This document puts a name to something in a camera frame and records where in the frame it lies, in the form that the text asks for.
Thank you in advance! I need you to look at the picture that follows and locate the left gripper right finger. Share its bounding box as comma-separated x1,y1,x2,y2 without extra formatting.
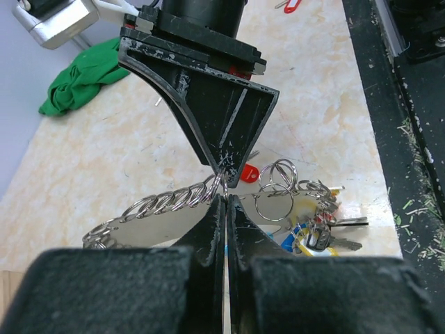
227,195,296,333

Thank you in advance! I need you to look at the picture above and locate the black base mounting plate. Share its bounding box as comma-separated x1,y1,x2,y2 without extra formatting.
343,1,444,278

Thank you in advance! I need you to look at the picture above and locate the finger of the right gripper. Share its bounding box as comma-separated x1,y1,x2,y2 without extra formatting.
118,38,223,173
189,75,280,188

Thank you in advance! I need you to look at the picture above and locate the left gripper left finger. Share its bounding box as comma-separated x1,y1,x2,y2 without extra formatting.
173,195,226,333

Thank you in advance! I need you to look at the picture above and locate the bunch of tagged keys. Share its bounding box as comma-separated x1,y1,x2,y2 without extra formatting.
279,187,369,257

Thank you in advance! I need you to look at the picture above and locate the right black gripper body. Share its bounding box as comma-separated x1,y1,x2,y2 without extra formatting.
120,1,266,75

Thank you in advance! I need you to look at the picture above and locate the aluminium frame rail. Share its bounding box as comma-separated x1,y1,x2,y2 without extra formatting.
371,0,410,58

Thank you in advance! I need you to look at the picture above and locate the red tagged key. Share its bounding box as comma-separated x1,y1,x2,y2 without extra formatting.
240,150,259,184
274,0,302,14

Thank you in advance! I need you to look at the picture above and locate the green crumpled cloth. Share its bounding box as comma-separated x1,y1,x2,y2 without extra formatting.
38,38,129,117

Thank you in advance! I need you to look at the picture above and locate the large keyring with blue handle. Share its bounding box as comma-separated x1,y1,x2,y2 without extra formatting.
82,159,329,249

